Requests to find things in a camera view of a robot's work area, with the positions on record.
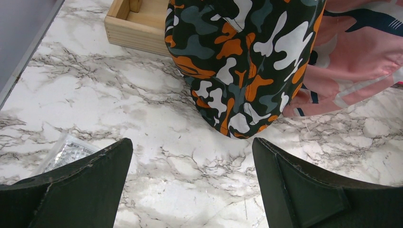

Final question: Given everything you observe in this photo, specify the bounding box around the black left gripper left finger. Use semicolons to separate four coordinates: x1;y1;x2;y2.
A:
0;138;133;228

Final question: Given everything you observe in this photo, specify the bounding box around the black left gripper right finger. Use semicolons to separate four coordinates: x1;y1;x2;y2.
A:
252;138;403;228

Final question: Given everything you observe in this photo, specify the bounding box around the wooden clothes rack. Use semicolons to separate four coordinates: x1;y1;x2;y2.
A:
104;0;170;57

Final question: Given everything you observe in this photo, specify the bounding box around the clear plastic packet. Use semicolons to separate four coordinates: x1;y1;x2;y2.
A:
31;132;101;177

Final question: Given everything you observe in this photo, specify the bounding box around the camouflage orange black garment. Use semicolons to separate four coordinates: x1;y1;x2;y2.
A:
164;0;326;139

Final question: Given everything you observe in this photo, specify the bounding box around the pink patterned garment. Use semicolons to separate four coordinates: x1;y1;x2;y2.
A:
283;0;403;117

